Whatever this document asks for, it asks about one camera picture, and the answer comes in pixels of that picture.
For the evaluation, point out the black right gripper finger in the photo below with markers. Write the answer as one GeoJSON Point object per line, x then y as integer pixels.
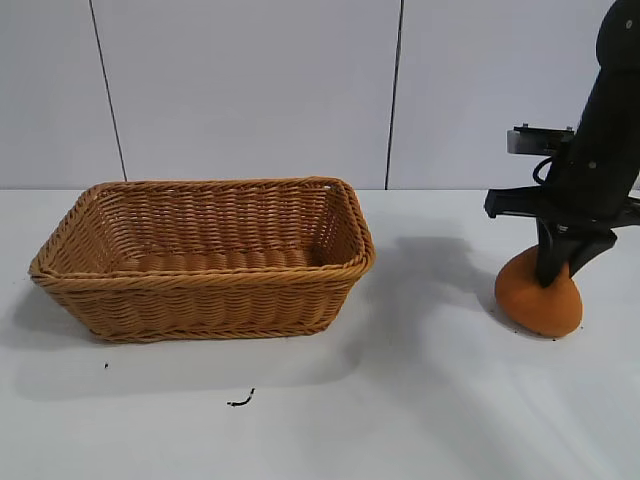
{"type": "Point", "coordinates": [590, 252]}
{"type": "Point", "coordinates": [550, 255]}

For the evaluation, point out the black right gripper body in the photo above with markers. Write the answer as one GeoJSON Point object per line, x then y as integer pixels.
{"type": "Point", "coordinates": [585, 200]}

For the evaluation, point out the orange fruit with knobbed top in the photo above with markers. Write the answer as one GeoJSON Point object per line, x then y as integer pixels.
{"type": "Point", "coordinates": [525, 310]}

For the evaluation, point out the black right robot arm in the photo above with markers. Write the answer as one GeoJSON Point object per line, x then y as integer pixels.
{"type": "Point", "coordinates": [615, 75]}

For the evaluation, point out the brown woven wicker basket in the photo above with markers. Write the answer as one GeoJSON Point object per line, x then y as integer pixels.
{"type": "Point", "coordinates": [200, 305]}

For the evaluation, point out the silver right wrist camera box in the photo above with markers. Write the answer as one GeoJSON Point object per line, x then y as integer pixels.
{"type": "Point", "coordinates": [535, 141]}

